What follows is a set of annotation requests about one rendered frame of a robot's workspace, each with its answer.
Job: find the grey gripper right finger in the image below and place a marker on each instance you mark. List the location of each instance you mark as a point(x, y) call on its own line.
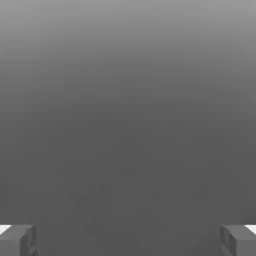
point(242, 242)

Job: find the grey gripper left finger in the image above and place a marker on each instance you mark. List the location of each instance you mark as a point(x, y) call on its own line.
point(14, 242)

